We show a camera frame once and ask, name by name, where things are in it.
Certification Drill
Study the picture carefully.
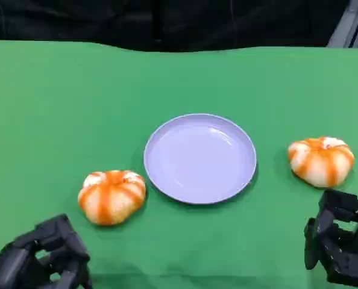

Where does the lilac plate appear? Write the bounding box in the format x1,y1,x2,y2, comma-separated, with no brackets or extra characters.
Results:
143,113,257,206

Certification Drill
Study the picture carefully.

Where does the orange and white bread roll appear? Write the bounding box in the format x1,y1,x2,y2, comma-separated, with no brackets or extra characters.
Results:
287,136,356,188
77,170,146,226

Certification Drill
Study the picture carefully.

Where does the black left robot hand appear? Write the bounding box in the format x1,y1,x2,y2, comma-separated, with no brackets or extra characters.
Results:
0,213,93,289

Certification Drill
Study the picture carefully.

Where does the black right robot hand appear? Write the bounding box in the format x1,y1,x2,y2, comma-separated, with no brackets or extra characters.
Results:
304,188,358,288

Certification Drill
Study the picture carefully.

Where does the grey metal frame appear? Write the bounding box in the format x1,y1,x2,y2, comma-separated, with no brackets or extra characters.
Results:
326,0,358,49

